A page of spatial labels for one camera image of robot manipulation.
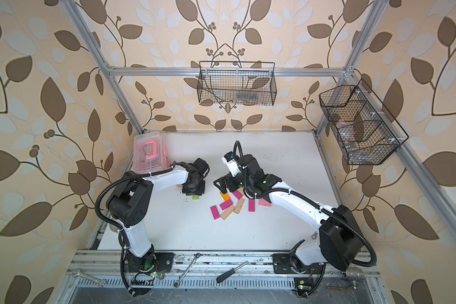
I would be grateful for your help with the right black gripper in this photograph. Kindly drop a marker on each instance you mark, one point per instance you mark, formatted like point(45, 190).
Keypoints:
point(223, 186)

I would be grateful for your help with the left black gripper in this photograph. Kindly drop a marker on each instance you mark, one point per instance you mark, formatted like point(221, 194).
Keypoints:
point(201, 192)

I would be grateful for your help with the magenta block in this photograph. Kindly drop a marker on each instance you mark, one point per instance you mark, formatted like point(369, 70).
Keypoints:
point(251, 206)
point(238, 194)
point(225, 205)
point(215, 212)

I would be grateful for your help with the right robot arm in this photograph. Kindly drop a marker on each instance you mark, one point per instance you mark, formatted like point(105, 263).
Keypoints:
point(339, 241)

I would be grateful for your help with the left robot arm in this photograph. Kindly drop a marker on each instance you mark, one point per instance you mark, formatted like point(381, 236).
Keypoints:
point(124, 204)

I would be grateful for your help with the orange block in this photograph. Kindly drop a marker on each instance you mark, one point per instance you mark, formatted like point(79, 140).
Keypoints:
point(225, 197)

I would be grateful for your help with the natural wood block upright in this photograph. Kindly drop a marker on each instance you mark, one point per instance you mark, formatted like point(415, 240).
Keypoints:
point(239, 205)

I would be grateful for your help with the light pink block right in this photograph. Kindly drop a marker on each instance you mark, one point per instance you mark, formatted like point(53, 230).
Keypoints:
point(263, 202)

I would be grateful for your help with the pink plastic storage box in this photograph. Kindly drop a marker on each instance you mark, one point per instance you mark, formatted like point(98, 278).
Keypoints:
point(149, 153)

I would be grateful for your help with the silver wrench bottom left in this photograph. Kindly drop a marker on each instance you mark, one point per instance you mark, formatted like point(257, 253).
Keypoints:
point(80, 274)

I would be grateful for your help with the metal pipe fitting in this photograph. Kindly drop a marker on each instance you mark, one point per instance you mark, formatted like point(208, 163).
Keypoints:
point(353, 274)

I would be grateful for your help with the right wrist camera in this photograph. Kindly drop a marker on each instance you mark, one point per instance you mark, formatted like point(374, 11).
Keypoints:
point(230, 161)

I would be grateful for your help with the black handled screwdriver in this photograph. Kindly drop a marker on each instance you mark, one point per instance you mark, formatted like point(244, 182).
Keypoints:
point(230, 272)

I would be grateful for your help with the silver wrench on rail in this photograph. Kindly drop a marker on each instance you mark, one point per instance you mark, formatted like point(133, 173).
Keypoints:
point(188, 268)

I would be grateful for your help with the back black wire basket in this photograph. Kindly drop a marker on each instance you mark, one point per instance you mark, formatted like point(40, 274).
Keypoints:
point(237, 82)

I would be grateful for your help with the black wire basket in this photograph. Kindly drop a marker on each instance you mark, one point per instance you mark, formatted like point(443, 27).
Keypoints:
point(237, 82)
point(365, 133)

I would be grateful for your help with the right black wire basket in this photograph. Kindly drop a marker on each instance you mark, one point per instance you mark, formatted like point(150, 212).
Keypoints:
point(365, 133)

